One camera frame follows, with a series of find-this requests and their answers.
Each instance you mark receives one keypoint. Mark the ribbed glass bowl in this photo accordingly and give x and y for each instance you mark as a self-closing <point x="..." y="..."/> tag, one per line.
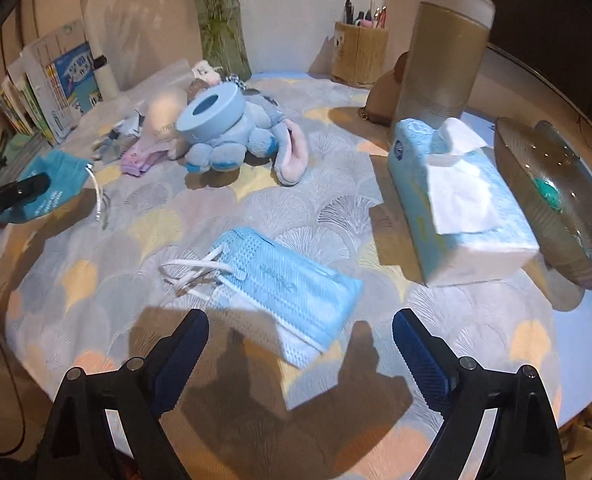
<point x="526" y="160"/>

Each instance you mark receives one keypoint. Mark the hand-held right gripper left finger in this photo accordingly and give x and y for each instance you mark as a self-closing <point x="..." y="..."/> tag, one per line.
<point x="176" y="360"/>

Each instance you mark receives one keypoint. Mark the brown fuzzy plush toy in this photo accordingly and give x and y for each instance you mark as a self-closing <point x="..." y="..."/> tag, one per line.
<point x="197" y="88"/>

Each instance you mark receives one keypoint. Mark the white lamp pole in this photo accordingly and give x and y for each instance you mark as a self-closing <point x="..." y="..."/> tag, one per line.
<point x="98" y="35"/>

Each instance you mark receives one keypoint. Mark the pink cloth item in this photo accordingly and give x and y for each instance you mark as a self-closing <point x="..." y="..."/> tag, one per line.
<point x="143" y="160"/>

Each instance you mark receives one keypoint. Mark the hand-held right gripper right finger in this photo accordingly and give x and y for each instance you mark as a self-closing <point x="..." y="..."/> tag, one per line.
<point x="423" y="355"/>

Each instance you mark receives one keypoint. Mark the grey patterned cloth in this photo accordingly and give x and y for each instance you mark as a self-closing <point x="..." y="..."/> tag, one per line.
<point x="118" y="135"/>

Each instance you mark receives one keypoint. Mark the red pen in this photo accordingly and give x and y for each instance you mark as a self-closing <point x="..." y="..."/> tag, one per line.
<point x="382" y="17"/>

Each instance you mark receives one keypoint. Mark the row of upright books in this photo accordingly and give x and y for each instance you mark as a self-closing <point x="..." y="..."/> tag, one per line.
<point x="56" y="90"/>

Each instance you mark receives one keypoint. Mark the small brown handbag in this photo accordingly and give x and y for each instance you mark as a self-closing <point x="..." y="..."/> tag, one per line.
<point x="381" y="102"/>

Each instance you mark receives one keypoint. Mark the glass vase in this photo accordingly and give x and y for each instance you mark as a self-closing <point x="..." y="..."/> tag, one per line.
<point x="226" y="45"/>

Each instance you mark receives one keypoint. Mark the cardboard pen holder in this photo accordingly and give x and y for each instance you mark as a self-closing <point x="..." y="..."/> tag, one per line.
<point x="361" y="55"/>

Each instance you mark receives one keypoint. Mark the fan-patterned pastel mat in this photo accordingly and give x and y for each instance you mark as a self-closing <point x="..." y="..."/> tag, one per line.
<point x="151" y="240"/>

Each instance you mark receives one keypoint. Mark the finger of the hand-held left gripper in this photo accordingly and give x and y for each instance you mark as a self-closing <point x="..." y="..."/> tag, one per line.
<point x="16" y="195"/>

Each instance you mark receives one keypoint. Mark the black pen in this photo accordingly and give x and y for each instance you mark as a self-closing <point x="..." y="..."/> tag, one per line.
<point x="349" y="10"/>

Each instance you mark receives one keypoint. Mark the blue plush toy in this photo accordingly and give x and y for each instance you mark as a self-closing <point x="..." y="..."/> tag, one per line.
<point x="248" y="132"/>

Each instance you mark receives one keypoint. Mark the blue face mask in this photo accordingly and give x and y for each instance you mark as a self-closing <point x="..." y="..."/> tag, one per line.
<point x="286" y="280"/>

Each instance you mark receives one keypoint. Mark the tall gold cylinder appliance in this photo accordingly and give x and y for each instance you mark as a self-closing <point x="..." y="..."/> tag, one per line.
<point x="446" y="60"/>

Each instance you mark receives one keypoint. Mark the checked fabric scrunchie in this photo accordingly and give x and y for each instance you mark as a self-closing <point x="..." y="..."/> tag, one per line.
<point x="236" y="84"/>

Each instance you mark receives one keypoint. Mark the white plush toy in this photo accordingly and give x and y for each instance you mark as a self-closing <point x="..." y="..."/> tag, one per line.
<point x="207" y="70"/>

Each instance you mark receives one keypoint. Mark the blue tissue pack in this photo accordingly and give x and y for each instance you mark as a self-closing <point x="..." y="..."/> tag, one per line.
<point x="506" y="242"/>

